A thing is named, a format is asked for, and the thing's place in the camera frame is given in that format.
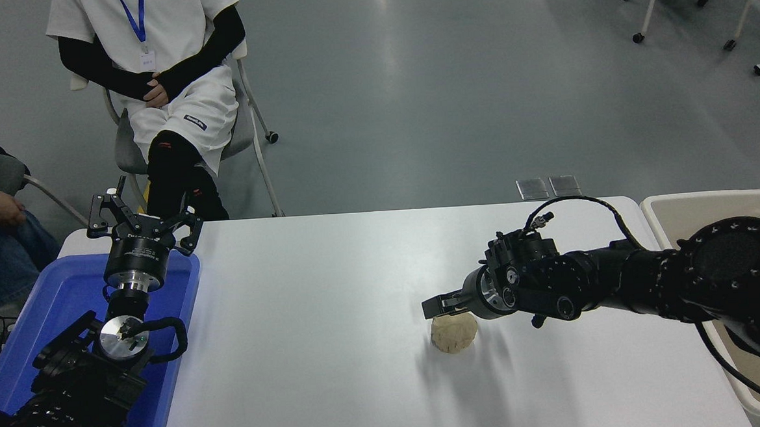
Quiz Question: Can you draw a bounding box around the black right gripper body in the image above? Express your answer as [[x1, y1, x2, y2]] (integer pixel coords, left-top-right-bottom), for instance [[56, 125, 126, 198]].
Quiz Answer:
[[459, 266, 496, 321]]

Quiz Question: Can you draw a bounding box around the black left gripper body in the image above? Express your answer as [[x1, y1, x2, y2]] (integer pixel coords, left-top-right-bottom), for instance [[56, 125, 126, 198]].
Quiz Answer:
[[103, 227, 177, 283]]

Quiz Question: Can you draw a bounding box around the tan paper ball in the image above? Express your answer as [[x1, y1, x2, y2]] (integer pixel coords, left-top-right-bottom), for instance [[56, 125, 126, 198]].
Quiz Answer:
[[429, 311, 480, 356]]

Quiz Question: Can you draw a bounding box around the person's left hand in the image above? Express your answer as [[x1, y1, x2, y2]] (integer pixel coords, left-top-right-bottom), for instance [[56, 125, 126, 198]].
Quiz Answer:
[[0, 190, 28, 227], [144, 83, 171, 109]]

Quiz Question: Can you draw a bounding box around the blue plastic tray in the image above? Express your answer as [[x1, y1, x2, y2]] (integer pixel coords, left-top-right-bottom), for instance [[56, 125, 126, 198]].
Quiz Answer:
[[0, 248, 210, 427]]

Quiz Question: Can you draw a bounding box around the metal floor plate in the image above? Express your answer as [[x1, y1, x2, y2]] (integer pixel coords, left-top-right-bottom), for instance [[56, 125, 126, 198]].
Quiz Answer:
[[549, 175, 583, 199], [516, 177, 550, 201]]

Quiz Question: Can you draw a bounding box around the large pale plastic bin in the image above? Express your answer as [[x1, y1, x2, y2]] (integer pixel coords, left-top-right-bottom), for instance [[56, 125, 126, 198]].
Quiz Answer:
[[639, 188, 760, 425]]

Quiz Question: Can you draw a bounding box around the blue lanyard with badge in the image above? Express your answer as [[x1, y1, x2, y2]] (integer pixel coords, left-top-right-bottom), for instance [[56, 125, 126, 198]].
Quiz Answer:
[[116, 0, 158, 74]]

